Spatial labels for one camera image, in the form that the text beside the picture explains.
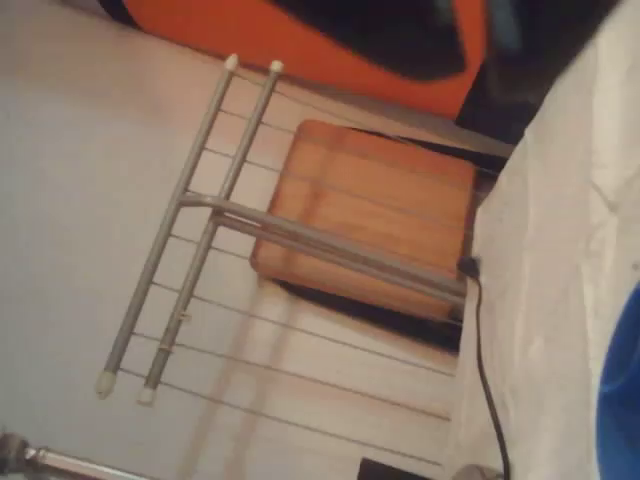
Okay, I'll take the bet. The grey metal drying rack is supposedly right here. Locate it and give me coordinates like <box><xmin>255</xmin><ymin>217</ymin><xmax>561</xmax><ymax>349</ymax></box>
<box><xmin>94</xmin><ymin>53</ymin><xmax>469</xmax><ymax>469</ymax></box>

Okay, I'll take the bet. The wooden stool seat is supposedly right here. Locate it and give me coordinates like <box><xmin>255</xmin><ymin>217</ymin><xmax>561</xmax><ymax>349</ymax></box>
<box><xmin>249</xmin><ymin>119</ymin><xmax>479</xmax><ymax>321</ymax></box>

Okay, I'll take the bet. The orange and black object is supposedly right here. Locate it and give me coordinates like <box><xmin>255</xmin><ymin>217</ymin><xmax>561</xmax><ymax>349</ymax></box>
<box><xmin>97</xmin><ymin>0</ymin><xmax>489</xmax><ymax>121</ymax></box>

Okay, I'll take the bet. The white wrinkled cloth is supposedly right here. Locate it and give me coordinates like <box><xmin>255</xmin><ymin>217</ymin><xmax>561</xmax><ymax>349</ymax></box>
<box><xmin>442</xmin><ymin>9</ymin><xmax>640</xmax><ymax>480</ymax></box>

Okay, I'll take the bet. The small black flat object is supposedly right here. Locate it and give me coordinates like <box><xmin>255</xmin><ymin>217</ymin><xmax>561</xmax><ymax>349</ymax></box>
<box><xmin>358</xmin><ymin>457</ymin><xmax>431</xmax><ymax>480</ymax></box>

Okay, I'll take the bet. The blue round bowl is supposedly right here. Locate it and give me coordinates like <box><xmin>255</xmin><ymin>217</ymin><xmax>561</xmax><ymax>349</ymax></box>
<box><xmin>597</xmin><ymin>284</ymin><xmax>640</xmax><ymax>480</ymax></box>

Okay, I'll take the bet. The chrome metal tube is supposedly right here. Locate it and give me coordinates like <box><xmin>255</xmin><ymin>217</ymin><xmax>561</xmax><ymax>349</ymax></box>
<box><xmin>0</xmin><ymin>430</ymin><xmax>126</xmax><ymax>480</ymax></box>

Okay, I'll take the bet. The black cable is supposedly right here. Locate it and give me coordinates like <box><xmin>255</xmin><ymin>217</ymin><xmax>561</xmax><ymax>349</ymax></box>
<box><xmin>458</xmin><ymin>255</ymin><xmax>514</xmax><ymax>480</ymax></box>

